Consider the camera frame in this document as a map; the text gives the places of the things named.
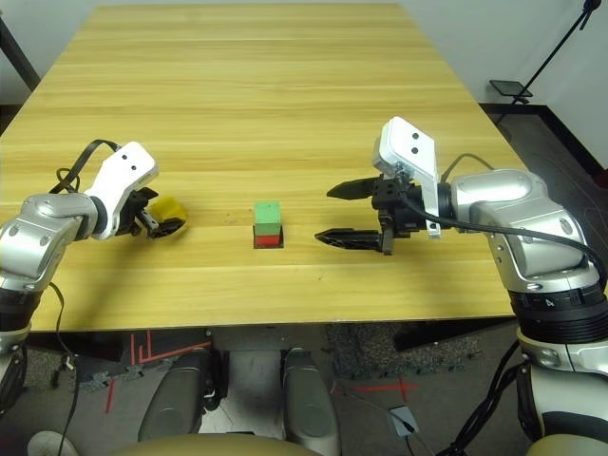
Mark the green wooden block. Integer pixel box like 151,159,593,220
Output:
253,200,283,238

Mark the black left camera ribbon cable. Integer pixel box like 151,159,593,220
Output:
48,138,121,195

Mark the grey foot pedal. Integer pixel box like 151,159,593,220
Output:
388,405,420,437

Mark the grey robot left leg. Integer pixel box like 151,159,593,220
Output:
137,348,216,444

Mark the grey robot leg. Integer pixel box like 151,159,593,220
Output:
137,348,216,444
281,347,342,456

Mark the black tablet on stand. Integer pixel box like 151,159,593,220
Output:
489,79,535,97

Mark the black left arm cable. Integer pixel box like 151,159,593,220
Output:
46,281,83,456

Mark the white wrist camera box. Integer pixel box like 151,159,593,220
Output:
370,116,444,239
85,141,160,239

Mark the black right side cable bundle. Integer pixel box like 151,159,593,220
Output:
440,340,534,456

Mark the white bystander shoe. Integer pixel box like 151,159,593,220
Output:
27,430,80,456

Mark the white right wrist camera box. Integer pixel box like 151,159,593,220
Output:
370,116,444,239

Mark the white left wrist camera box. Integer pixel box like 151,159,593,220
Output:
85,141,160,239

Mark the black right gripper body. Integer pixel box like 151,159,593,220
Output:
370,173,425,256

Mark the grey robot right leg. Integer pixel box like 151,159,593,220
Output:
281,347,342,456

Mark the black tripod stand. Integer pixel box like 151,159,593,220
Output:
511,0,603,105

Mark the black square table marker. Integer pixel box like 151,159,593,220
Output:
251,225,287,251

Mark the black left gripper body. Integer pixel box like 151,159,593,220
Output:
118,187,159,238

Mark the black speckled foam mat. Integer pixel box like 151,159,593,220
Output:
326,319,482,380

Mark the yellow wooden block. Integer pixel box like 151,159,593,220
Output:
150,196,189,234

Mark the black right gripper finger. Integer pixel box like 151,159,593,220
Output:
326,176,382,201
313,228,386,254

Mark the tan robot torso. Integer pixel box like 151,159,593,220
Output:
107,430,306,456

